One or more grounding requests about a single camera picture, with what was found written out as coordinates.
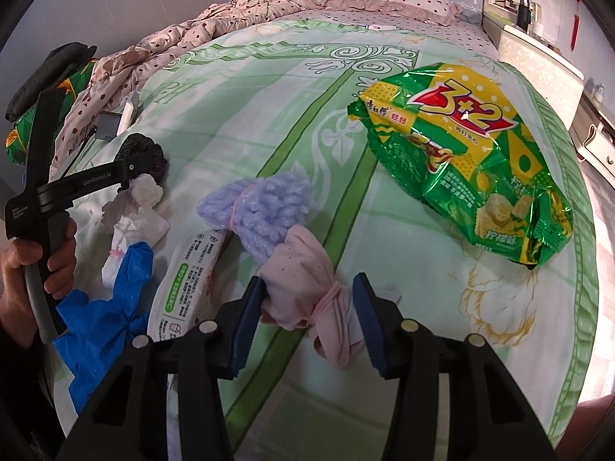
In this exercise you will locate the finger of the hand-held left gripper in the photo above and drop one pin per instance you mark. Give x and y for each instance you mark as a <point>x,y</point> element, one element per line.
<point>130,173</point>

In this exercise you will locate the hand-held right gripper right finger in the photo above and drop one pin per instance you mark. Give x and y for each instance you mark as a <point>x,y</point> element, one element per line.
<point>371,329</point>

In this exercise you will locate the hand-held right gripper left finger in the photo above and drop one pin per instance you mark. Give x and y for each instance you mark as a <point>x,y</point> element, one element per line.
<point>245,329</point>

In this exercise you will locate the white tissue bundle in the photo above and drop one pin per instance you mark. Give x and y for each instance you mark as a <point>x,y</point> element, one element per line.
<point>144,194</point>

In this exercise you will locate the black bundle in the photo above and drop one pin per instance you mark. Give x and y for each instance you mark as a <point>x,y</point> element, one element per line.
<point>144,149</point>

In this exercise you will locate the pink cloth bundle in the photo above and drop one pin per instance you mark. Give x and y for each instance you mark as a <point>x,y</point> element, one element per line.
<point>298,273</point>

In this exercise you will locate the purple foam bundle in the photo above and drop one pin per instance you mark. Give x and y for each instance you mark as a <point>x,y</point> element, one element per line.
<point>259,211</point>

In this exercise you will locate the blue knotted cloth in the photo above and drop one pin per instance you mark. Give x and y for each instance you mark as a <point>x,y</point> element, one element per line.
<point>101,317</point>

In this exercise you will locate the green yellow snack bag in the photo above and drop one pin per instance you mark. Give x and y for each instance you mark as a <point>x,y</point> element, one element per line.
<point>456,153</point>

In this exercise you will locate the person's left forearm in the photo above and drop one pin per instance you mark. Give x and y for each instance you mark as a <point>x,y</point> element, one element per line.
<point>21,379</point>

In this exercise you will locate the person's left hand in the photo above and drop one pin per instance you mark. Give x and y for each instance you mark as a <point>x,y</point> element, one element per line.
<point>14,293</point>

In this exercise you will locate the grey flat device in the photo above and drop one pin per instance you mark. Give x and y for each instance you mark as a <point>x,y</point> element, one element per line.
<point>109,126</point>

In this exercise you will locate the white slim stick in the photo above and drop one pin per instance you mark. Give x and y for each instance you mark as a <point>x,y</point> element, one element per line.
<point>128,113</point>

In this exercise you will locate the white plastic packet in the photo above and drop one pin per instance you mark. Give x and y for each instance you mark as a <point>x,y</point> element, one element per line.
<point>192,278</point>

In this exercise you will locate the green orange printed blanket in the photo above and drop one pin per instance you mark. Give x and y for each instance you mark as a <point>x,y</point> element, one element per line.
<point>24,129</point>

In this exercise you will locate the black cloth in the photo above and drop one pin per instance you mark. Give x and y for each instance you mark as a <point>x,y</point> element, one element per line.
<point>53,72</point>

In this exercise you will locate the pink polka dot quilt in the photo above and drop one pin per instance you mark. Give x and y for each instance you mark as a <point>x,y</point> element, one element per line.
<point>192,33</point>

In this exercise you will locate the green floral bedspread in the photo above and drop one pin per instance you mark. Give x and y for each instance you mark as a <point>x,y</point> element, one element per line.
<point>288,105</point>

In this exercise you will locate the white long TV cabinet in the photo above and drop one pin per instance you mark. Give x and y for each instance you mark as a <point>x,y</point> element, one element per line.
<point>596,139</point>

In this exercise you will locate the cream nightstand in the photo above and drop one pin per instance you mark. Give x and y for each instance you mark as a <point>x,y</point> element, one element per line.
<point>538,67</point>

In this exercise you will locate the black bottle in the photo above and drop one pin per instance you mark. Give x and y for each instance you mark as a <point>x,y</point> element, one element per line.
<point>524,14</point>

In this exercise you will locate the framed picture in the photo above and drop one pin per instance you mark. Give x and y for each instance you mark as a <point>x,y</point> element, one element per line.
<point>499,0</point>

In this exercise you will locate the small red hanging ornament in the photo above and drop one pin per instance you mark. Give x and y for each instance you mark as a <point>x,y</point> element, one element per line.
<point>575,29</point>

